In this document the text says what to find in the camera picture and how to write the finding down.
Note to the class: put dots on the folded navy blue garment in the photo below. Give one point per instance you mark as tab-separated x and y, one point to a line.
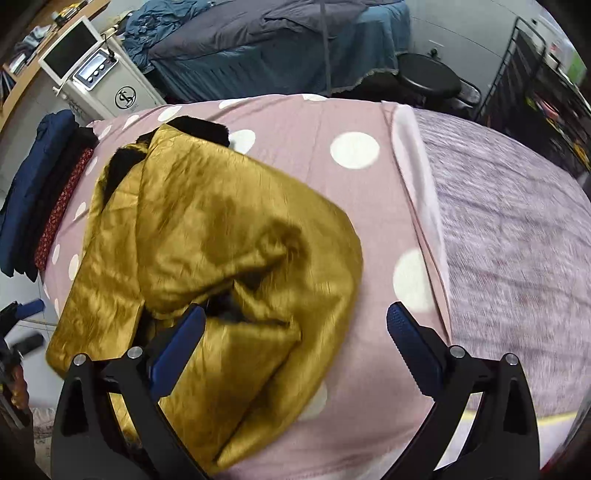
51	134

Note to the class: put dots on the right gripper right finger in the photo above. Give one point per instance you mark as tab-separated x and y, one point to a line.
503	442

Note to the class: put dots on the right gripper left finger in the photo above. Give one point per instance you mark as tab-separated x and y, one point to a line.
109	424

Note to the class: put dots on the grey and teal bed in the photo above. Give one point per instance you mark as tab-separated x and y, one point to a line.
216	50

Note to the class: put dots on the pink polka dot bedsheet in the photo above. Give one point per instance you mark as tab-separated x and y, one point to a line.
370	161

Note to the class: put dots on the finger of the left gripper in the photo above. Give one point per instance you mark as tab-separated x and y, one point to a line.
15	311

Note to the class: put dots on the lilac textured blanket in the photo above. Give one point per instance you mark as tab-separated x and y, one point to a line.
516	231

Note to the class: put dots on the black metal rack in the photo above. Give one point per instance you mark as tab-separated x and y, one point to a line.
537	104

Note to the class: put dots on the gold satin jacket black fur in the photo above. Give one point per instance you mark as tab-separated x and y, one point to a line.
179	218

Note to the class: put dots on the black round stool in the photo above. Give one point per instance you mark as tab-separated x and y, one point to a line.
429	78

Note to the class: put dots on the folded red patterned garment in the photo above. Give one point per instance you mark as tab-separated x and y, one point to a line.
53	222

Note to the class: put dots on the white machine with screen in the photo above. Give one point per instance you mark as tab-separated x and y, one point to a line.
93	74

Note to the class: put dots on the folded black garment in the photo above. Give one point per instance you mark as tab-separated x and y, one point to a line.
82	139

